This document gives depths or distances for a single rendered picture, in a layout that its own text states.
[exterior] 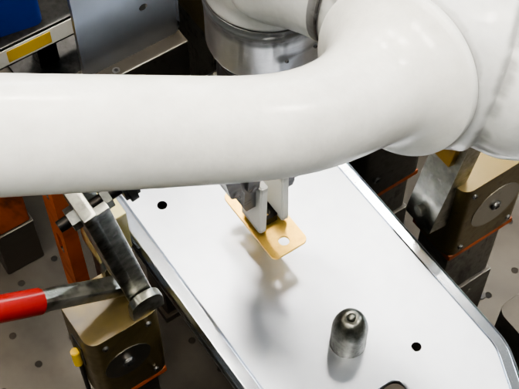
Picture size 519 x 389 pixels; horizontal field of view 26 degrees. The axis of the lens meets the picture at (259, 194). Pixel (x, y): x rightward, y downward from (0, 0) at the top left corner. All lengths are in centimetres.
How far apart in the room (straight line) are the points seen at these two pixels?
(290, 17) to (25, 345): 76
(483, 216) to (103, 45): 41
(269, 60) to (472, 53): 21
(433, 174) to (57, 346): 53
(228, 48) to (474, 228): 42
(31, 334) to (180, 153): 85
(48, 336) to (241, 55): 66
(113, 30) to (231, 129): 62
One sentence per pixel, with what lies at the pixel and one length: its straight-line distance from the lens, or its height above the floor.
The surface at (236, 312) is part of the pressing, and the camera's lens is 102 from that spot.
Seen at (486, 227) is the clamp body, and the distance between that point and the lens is 114.
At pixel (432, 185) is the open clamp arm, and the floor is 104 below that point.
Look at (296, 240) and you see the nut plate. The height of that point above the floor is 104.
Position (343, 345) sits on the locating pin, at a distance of 98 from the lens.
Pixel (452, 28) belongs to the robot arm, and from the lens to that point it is 60.
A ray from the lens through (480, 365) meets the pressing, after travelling 101.
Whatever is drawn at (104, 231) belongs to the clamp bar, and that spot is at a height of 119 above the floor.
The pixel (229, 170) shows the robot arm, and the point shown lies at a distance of 55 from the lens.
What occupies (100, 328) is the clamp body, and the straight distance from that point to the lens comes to 96.
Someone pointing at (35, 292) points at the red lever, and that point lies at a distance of 90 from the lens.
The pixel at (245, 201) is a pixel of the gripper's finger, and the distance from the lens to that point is 96.
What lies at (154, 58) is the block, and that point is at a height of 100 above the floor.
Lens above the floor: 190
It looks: 57 degrees down
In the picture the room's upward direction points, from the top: straight up
